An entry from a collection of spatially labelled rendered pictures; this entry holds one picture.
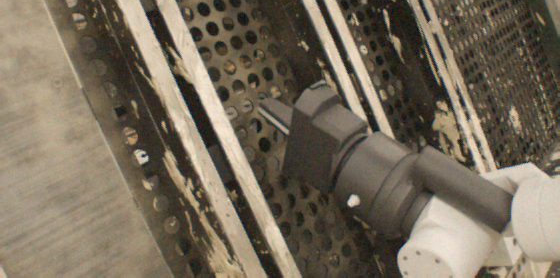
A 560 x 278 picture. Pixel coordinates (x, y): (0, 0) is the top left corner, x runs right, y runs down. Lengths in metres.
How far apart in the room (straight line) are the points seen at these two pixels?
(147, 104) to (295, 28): 0.24
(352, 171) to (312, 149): 0.06
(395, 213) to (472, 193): 0.07
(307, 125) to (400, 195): 0.12
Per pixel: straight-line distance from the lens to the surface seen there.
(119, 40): 0.50
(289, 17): 0.64
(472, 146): 0.84
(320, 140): 0.50
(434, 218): 0.45
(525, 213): 0.41
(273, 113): 0.55
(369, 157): 0.47
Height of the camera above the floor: 1.53
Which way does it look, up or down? 29 degrees down
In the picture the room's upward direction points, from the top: straight up
